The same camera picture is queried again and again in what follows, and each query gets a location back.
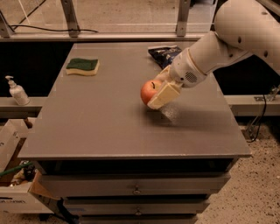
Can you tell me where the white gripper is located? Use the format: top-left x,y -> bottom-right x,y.
148,48 -> 207,109

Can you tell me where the red apple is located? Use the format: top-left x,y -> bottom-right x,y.
140,80 -> 162,105

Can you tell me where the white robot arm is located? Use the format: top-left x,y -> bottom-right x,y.
140,0 -> 280,109

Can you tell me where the green and yellow sponge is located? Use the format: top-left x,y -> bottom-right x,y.
66,58 -> 100,76

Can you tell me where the blue chip bag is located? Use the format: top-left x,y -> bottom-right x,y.
148,45 -> 182,69

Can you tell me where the grey drawer cabinet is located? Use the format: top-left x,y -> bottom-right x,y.
19,43 -> 250,224

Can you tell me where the white pump bottle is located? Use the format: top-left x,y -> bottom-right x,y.
5,75 -> 30,106

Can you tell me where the cardboard box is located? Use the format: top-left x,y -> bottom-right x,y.
0,119 -> 53,214

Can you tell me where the green stick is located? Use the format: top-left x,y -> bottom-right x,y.
0,162 -> 32,177

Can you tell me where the metal railing frame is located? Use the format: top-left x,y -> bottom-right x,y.
0,0 -> 280,43

